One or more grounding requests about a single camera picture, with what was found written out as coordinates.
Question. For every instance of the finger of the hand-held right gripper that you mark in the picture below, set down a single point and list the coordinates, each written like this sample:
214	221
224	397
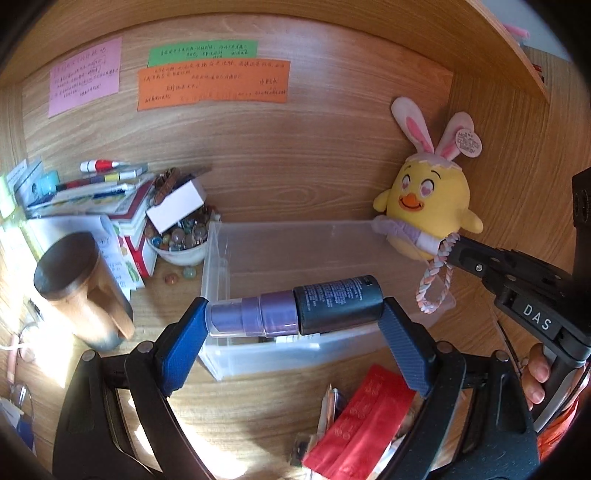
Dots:
478	261

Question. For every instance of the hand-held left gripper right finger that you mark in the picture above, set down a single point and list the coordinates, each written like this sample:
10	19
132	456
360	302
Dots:
406	350

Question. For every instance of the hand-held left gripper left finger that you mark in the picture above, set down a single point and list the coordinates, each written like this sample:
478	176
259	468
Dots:
184	350

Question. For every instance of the red packet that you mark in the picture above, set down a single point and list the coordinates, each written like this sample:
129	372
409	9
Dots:
364	424

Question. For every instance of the purple black spray bottle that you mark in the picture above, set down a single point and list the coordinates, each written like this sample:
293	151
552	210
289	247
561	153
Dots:
323	307

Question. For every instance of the clear plastic storage bin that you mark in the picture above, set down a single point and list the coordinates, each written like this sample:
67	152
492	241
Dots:
286	249

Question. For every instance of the person's right hand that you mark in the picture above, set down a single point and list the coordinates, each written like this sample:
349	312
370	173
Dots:
535	374

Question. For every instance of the yellow chick plush toy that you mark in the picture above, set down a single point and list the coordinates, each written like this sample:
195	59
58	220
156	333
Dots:
429	207

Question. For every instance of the loose glass marble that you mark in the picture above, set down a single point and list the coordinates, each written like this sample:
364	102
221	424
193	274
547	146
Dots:
171	278
188	273

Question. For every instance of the red white carton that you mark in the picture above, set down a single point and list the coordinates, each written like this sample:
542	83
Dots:
138	251

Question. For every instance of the white bowl of marbles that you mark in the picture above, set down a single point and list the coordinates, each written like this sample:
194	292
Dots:
182	240

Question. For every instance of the wooden mug with dark lid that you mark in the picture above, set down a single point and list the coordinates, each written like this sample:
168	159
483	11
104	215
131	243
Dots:
78	290

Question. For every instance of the small dark clip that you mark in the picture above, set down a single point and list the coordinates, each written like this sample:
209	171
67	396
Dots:
302	450

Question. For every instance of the white cardboard box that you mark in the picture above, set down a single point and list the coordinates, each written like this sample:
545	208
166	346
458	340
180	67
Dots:
175	205

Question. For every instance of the brown patterned hair clip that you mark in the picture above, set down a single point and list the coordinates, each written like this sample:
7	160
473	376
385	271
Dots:
166	185

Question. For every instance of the stack of books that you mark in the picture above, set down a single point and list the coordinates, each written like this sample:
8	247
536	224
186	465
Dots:
101	203

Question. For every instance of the white paper sheets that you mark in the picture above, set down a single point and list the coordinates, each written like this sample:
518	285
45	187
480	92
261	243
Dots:
69	226

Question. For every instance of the multicolour marker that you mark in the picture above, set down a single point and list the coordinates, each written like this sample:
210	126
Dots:
106	177

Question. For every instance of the red white marker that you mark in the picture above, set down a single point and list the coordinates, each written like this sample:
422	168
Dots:
99	165

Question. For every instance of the light blue tape roll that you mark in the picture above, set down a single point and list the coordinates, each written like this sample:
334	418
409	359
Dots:
48	182

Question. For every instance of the wooden shelf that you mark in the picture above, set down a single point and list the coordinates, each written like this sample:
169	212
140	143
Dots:
512	41

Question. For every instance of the orange paper note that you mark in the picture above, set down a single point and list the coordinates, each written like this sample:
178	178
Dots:
212	83

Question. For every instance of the pink paper note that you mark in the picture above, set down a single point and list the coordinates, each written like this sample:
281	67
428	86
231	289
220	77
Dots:
85	76

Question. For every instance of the green paper note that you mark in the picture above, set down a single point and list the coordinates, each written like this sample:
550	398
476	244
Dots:
203	51

